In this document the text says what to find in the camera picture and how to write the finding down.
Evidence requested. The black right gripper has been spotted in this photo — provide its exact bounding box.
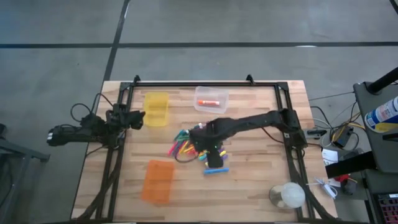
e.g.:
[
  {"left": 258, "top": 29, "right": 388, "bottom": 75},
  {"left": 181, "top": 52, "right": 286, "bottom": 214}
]
[{"left": 188, "top": 119, "right": 224, "bottom": 169}]

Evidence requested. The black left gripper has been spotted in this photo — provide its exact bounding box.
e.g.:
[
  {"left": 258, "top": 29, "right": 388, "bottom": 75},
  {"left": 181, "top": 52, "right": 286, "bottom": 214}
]
[{"left": 105, "top": 103, "right": 146, "bottom": 131}]

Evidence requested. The yellow translucent plastic bin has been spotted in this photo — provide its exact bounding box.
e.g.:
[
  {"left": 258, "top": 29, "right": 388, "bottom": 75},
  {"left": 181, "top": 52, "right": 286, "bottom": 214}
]
[{"left": 143, "top": 91, "right": 170, "bottom": 128}]

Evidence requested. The blue highlighter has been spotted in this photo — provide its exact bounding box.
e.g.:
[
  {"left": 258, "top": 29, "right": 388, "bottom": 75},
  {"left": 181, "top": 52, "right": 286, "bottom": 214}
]
[{"left": 203, "top": 167, "right": 230, "bottom": 175}]

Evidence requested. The clear plastic bin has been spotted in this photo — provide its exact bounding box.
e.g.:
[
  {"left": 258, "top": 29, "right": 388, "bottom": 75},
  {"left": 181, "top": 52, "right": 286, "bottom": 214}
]
[{"left": 193, "top": 86, "right": 229, "bottom": 114}]

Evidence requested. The orange translucent plastic bin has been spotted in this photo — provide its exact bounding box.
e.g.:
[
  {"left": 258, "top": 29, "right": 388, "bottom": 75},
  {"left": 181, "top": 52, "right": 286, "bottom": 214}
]
[{"left": 141, "top": 159, "right": 175, "bottom": 205}]

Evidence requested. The grey metal stand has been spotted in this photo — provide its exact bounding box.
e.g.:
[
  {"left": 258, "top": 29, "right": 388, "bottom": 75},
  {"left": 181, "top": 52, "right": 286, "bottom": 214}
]
[{"left": 0, "top": 123, "right": 50, "bottom": 224}]

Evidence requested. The black table clamp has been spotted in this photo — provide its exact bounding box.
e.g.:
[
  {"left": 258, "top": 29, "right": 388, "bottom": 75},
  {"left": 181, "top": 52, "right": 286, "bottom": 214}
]
[{"left": 306, "top": 129, "right": 328, "bottom": 139}]

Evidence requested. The white paper card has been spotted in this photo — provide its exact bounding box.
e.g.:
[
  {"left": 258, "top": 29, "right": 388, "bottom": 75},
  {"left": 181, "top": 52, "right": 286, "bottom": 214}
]
[{"left": 322, "top": 148, "right": 339, "bottom": 166}]

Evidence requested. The black power adapter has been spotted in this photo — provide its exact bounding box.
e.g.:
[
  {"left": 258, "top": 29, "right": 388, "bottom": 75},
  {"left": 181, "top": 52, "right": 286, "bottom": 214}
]
[{"left": 331, "top": 126, "right": 355, "bottom": 147}]

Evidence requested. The small black object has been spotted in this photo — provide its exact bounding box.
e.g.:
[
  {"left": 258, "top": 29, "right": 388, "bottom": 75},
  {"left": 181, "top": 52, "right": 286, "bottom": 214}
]
[{"left": 340, "top": 179, "right": 358, "bottom": 196}]

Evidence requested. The grey cart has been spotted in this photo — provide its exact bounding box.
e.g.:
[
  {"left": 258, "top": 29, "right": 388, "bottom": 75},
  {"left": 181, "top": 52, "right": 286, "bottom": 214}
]
[{"left": 353, "top": 81, "right": 398, "bottom": 174}]

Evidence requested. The white and blue spray can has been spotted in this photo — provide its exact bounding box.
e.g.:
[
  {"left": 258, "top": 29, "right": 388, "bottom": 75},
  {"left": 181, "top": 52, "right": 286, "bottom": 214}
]
[{"left": 364, "top": 96, "right": 398, "bottom": 134}]

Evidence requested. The black pole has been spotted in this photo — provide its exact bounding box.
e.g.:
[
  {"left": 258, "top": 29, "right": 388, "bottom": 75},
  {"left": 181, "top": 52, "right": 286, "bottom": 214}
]
[{"left": 366, "top": 67, "right": 398, "bottom": 95}]

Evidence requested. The backlit keyboard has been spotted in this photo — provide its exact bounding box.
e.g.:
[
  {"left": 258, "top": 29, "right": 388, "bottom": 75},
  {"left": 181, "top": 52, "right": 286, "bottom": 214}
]
[{"left": 374, "top": 192, "right": 398, "bottom": 224}]

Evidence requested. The black aluminium table frame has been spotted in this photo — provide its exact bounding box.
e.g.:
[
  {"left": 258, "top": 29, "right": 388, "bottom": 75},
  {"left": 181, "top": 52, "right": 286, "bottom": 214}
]
[{"left": 71, "top": 74, "right": 340, "bottom": 224}]

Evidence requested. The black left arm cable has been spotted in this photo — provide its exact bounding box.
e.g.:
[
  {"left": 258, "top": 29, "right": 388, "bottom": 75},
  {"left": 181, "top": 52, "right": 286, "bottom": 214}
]
[{"left": 70, "top": 92, "right": 114, "bottom": 124}]

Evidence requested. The thin black cable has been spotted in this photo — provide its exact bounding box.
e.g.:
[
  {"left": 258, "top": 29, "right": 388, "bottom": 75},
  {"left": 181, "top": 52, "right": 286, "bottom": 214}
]
[{"left": 307, "top": 91, "right": 355, "bottom": 102}]

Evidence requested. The white cable bundle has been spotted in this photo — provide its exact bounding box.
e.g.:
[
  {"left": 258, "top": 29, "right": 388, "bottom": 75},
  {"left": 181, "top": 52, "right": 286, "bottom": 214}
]
[{"left": 306, "top": 176, "right": 338, "bottom": 200}]

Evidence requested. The black strap bar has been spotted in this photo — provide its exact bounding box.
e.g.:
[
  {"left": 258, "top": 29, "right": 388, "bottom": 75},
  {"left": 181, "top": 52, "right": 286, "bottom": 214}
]
[{"left": 325, "top": 151, "right": 377, "bottom": 179}]

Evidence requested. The yellow cable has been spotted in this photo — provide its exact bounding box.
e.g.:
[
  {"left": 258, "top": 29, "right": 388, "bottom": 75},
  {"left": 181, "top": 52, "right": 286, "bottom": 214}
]
[{"left": 331, "top": 121, "right": 366, "bottom": 142}]

